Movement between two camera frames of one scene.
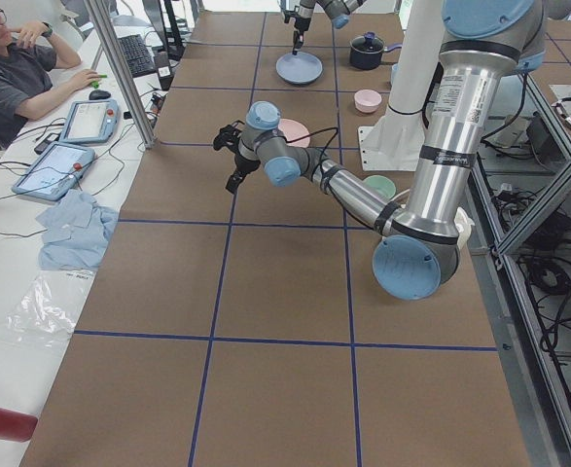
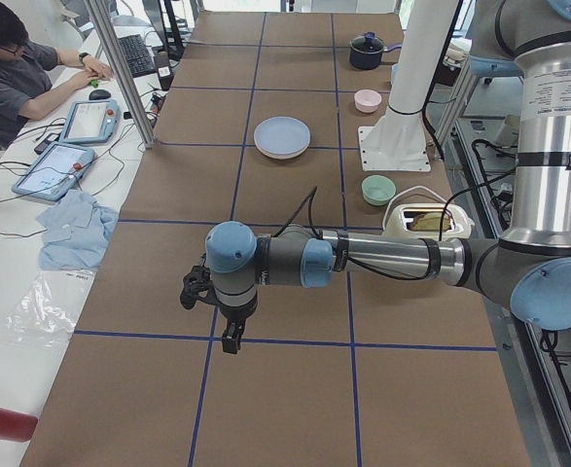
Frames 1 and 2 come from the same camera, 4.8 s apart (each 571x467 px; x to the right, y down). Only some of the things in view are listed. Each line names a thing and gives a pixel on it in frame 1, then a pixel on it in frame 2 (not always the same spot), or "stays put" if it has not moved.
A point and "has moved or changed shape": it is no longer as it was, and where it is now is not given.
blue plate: x=299 y=70 → x=282 y=135
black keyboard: x=137 y=55 stays put
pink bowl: x=367 y=100 stays put
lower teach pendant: x=58 y=168 stays put
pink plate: x=292 y=130 has moved or changed shape
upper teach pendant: x=90 y=122 stays put
